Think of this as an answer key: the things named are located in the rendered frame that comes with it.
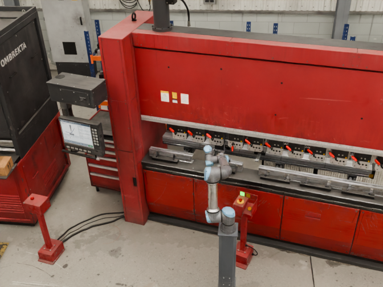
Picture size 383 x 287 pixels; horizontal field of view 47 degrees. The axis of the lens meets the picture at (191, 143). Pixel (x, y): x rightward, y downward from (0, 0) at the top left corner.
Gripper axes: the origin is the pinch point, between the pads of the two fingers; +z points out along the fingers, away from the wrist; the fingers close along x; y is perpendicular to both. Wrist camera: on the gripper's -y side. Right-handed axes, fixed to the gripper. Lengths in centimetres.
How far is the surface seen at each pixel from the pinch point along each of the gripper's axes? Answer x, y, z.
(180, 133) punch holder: 41.1, 16.3, -11.6
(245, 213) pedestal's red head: -44, -42, 9
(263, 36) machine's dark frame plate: -31, 106, -75
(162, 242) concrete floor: 48, -95, 58
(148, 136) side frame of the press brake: 87, 9, 10
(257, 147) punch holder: -39.5, 22.5, -4.5
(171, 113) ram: 51, 30, -29
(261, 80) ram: -37, 70, -60
